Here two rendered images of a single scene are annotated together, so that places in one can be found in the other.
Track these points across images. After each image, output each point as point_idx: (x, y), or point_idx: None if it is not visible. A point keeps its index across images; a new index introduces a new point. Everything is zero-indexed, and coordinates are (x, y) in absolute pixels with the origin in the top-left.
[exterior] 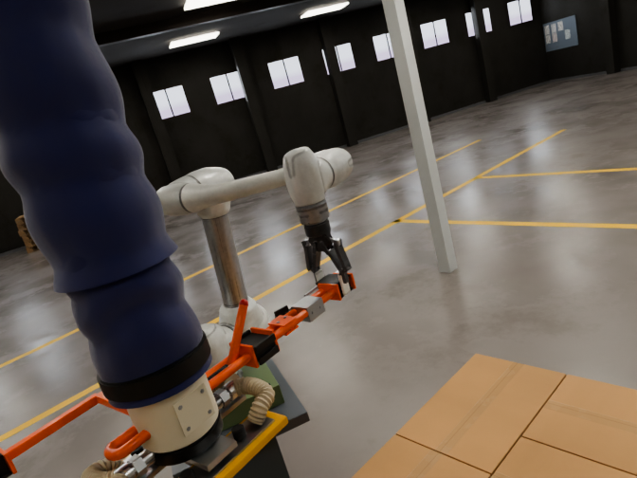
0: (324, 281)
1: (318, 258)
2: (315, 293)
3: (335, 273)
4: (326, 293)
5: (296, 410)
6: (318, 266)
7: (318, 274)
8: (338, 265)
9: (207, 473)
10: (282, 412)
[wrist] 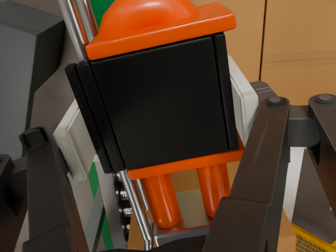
0: (141, 149)
1: (77, 223)
2: (163, 201)
3: (110, 55)
4: (219, 186)
5: (17, 43)
6: (57, 158)
7: (85, 156)
8: (286, 171)
9: None
10: (2, 59)
